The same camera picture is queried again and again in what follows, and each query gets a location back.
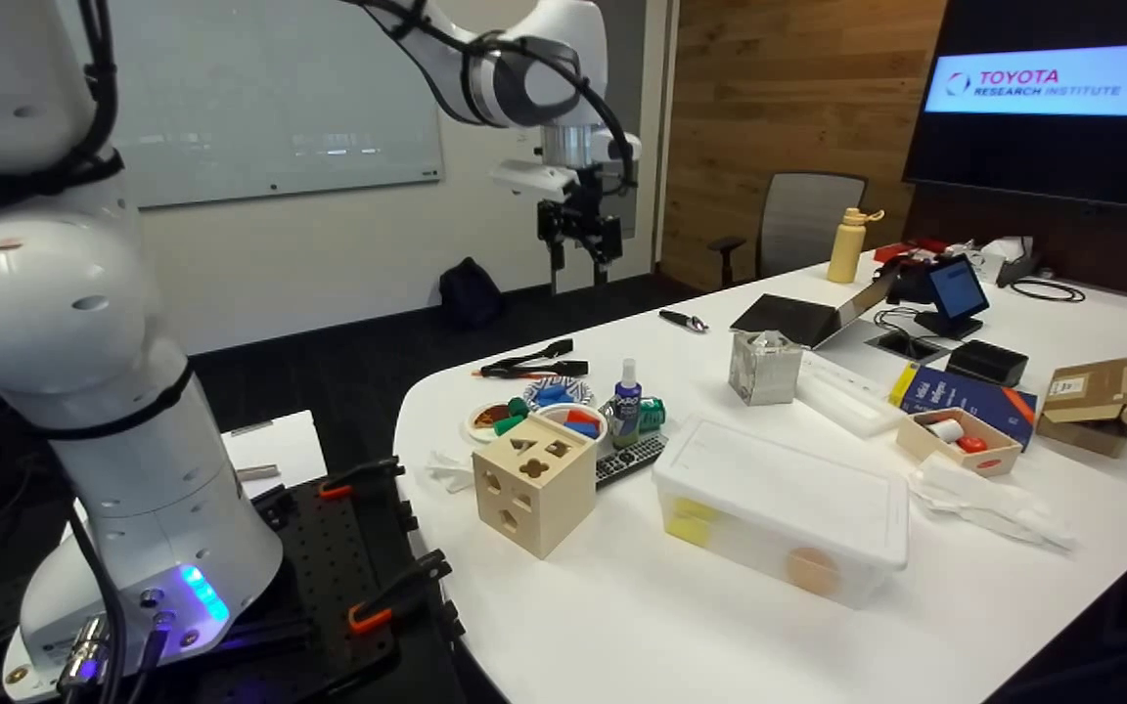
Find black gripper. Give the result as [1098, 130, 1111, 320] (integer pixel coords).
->
[530, 178, 627, 301]

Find small blue bottle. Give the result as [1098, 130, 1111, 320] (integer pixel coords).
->
[611, 354, 645, 440]

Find yellow water bottle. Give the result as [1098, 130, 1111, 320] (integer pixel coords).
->
[824, 203, 888, 288]

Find black backpack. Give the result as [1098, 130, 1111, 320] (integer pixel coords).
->
[434, 252, 507, 329]

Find black marker pen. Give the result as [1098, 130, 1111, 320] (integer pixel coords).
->
[658, 306, 710, 336]

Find blue patterned bowl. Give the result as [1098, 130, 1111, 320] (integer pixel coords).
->
[519, 375, 582, 411]

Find white bowl with coloured blocks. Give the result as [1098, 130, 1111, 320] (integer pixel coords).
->
[534, 400, 611, 445]

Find green can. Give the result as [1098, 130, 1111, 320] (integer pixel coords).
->
[632, 393, 672, 439]

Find white plate with green toys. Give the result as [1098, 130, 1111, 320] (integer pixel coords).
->
[462, 393, 541, 445]

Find silver patterned cube tin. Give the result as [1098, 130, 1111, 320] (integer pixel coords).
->
[729, 323, 804, 411]

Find wooden shape sorter cube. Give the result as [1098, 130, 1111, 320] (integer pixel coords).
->
[470, 411, 602, 563]

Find grey office chair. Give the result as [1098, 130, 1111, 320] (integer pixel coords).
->
[710, 168, 872, 288]

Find crumpled clear plastic wrap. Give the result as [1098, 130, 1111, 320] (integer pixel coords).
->
[419, 445, 482, 500]

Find long clear plastic box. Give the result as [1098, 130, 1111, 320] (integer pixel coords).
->
[792, 349, 915, 440]

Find clear plastic lidded container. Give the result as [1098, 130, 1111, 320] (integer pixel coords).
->
[650, 418, 915, 608]

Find black pouch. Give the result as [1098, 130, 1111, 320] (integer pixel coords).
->
[879, 261, 942, 308]

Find white paper sheet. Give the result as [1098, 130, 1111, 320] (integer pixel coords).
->
[213, 406, 332, 505]

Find small tablet on stand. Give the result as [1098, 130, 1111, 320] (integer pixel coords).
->
[912, 250, 993, 344]

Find black mounting board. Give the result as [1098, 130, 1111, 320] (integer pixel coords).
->
[213, 457, 470, 704]

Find wooden tray with blocks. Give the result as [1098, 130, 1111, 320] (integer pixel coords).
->
[890, 406, 1026, 479]

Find small black box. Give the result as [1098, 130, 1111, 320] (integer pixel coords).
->
[942, 336, 1031, 391]

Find clear plastic bag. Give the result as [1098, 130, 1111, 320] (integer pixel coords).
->
[907, 449, 1079, 556]

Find brown cardboard box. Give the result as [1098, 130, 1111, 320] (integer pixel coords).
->
[1031, 354, 1127, 462]

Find black clamp with orange handle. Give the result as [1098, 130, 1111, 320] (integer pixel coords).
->
[314, 453, 406, 509]
[340, 548, 455, 640]

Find wall whiteboard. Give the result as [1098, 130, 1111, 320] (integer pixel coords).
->
[100, 0, 447, 213]

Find wall mounted TV screen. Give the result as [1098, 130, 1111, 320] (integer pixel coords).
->
[901, 0, 1127, 218]

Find robot base cables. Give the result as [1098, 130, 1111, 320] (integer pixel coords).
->
[45, 500, 183, 704]

